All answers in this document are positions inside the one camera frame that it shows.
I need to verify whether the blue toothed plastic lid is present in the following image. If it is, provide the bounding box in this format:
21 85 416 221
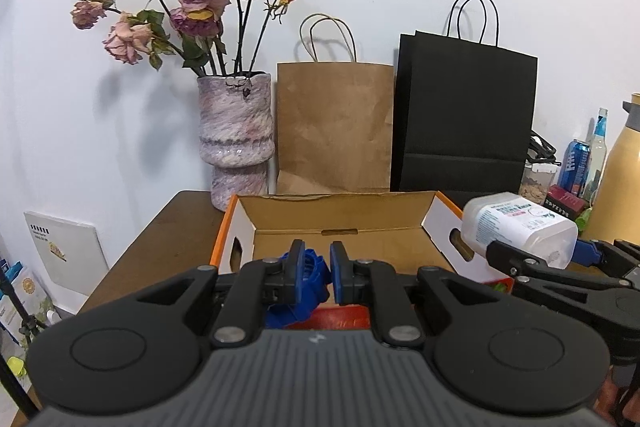
265 248 332 329

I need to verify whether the clear white plastic jar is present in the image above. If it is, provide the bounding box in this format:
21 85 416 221
461 192 578 269

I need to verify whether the yellow thermos jug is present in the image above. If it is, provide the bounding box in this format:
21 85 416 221
582 93 640 244

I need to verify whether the dark red small box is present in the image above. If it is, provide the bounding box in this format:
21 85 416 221
542 184 588 221

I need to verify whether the red cardboard box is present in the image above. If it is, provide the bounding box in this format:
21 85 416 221
210 192 513 342

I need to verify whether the blue drink can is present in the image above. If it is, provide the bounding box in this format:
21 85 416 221
558 140 590 196

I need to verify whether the clear seed container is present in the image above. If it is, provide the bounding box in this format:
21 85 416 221
518 130 561 205

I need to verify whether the brown paper bag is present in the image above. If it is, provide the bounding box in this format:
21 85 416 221
276 13 395 195

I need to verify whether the white board on floor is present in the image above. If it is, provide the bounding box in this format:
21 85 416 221
24 211 108 296

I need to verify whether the black paper bag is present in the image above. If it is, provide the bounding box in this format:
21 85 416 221
390 0 538 206

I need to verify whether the pink marbled ceramic vase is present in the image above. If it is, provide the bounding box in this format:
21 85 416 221
198 72 276 211

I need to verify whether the dried rose bouquet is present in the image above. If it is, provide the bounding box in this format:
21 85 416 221
70 0 296 78

